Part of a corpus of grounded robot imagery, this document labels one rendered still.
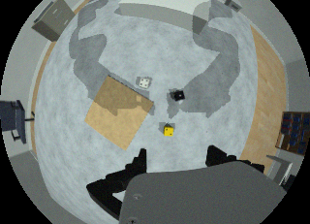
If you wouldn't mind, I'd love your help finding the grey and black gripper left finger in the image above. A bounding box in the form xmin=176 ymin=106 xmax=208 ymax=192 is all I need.
xmin=86 ymin=148 xmax=147 ymax=220

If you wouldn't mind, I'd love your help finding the yellow die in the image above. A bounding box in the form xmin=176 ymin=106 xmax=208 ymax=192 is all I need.
xmin=163 ymin=126 xmax=173 ymax=136

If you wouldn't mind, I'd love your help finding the tan square mat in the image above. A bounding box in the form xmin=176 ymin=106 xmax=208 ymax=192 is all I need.
xmin=84 ymin=76 xmax=154 ymax=150

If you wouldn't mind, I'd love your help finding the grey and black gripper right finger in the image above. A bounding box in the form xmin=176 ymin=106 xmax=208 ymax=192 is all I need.
xmin=205 ymin=145 xmax=264 ymax=173

